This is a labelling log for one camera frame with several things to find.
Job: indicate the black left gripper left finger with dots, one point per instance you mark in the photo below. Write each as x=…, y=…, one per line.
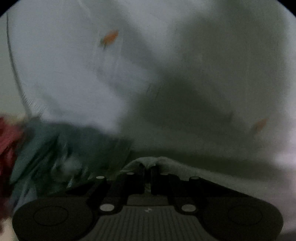
x=133, y=180

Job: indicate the red and grey clothes pile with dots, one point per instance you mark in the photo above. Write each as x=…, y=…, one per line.
x=40, y=158

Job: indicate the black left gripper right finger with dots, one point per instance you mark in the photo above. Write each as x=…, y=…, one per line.
x=161, y=182

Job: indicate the white patterned cloth garment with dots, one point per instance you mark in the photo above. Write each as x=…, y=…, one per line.
x=209, y=83

